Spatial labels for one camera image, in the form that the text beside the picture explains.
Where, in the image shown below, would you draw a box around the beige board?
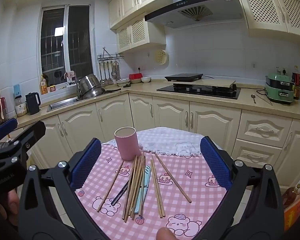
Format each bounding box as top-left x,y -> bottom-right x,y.
172,79 -> 237,88

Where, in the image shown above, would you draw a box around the dark slim utensil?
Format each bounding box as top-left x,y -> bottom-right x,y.
111,179 -> 129,206

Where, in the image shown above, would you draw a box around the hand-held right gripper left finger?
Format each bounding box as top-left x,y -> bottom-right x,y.
18,137 -> 115,240

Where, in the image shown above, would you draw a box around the black range hood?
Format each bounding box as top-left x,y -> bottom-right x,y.
144,0 -> 243,29

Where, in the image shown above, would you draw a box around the orange snack package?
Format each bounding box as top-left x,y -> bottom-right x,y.
40,74 -> 48,95

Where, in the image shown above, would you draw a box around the green multi-cooker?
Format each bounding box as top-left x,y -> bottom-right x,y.
264,67 -> 295,105

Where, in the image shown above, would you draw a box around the cooking oil bottle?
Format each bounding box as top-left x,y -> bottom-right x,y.
281,184 -> 300,210

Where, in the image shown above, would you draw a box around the person's left hand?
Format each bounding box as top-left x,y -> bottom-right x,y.
0,189 -> 20,227

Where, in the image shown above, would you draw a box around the small cream lattice cabinet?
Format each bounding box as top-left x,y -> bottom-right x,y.
116,17 -> 167,53

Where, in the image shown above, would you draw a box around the wire wall utensil rack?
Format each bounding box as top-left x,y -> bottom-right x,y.
97,47 -> 124,62

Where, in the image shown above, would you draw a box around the pink checkered printed tablecloth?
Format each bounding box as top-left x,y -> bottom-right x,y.
74,126 -> 230,240

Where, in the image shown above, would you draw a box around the round yellow perforated lid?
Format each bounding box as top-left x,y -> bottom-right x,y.
154,49 -> 169,65

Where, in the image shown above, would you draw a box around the orange cardboard box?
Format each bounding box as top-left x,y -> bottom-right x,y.
284,196 -> 300,232

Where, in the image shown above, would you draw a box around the pile of wooden chopsticks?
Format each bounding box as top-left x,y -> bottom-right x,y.
97,152 -> 192,223

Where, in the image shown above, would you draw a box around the clear container with red utensils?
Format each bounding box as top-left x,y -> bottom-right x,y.
0,97 -> 9,122

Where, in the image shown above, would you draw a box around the glass jar with white lid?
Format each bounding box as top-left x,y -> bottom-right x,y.
15,95 -> 27,117

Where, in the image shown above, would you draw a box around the hanging steel spatula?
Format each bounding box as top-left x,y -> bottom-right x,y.
108,61 -> 114,85

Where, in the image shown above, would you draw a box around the large cream lattice cabinet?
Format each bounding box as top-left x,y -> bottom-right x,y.
234,0 -> 300,47

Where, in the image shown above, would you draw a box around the light blue sheathed knife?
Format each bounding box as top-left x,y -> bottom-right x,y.
134,165 -> 152,217

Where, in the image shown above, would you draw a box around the black induction cooker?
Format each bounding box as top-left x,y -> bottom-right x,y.
164,73 -> 203,82

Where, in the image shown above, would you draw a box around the pink utensil holder cup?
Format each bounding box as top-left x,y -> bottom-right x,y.
114,127 -> 142,161

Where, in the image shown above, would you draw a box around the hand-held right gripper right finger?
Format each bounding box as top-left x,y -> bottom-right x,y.
190,136 -> 284,240

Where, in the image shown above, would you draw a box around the dark sauce bottle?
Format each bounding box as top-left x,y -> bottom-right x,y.
292,66 -> 300,100

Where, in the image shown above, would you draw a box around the steel pan with black handle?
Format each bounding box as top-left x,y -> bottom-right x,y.
81,86 -> 122,100

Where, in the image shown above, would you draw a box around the black electric kettle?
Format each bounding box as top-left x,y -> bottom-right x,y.
25,92 -> 42,115

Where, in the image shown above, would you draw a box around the person's right hand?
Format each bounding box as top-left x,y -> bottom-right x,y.
157,227 -> 177,240

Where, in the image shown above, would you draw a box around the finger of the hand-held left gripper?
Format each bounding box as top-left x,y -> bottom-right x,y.
0,118 -> 18,143
0,121 -> 47,162

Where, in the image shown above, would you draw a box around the black gas hob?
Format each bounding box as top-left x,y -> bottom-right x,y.
156,84 -> 241,100

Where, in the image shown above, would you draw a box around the kitchen window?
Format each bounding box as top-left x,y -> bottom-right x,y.
40,4 -> 94,80

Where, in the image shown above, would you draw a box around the steel kitchen sink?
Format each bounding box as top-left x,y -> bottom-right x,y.
47,97 -> 80,112

